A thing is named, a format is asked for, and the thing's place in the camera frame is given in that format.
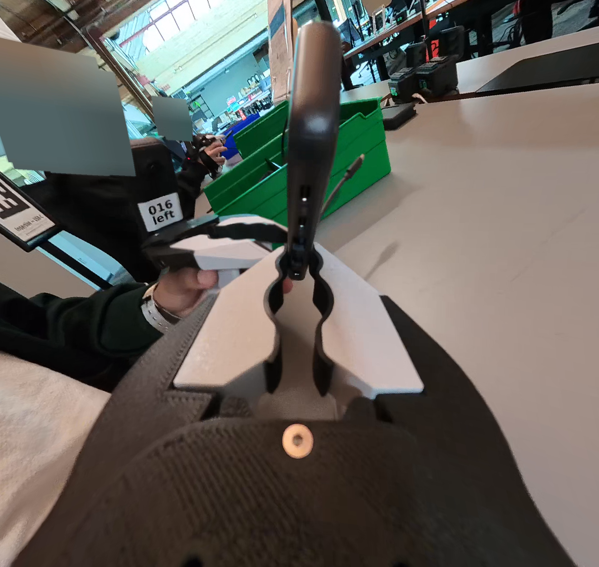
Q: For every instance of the blue bin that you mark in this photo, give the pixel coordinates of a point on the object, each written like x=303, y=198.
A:
x=232, y=151

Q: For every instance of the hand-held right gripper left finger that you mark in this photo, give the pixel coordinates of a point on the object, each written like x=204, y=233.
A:
x=224, y=333

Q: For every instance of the person's left hand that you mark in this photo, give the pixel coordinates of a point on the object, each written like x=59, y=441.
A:
x=182, y=290

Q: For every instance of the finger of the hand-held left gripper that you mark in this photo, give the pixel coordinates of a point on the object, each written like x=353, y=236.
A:
x=248, y=223
x=220, y=255

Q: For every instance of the silver wristwatch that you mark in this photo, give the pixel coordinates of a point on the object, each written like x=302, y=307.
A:
x=157, y=316

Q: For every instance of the grey desk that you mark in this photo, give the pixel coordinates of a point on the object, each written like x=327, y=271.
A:
x=491, y=68
x=468, y=248

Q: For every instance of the person's left forearm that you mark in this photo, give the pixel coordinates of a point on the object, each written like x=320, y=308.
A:
x=70, y=328

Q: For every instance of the black flat box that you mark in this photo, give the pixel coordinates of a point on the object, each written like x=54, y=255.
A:
x=397, y=115

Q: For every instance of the person's white clothing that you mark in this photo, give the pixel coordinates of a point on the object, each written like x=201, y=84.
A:
x=42, y=459

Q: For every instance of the black power bank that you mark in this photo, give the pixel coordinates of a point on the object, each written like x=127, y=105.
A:
x=311, y=131

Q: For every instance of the black desk mat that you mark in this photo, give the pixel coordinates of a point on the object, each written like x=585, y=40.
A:
x=547, y=70

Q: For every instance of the long wooden table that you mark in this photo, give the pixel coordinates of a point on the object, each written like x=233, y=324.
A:
x=412, y=23

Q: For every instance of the cardboard box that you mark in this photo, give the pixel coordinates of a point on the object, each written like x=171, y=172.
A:
x=278, y=28

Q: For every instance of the green plastic bin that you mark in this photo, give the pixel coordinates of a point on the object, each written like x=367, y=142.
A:
x=360, y=145

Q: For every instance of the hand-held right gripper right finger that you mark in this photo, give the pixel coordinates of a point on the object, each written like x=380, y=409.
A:
x=369, y=337

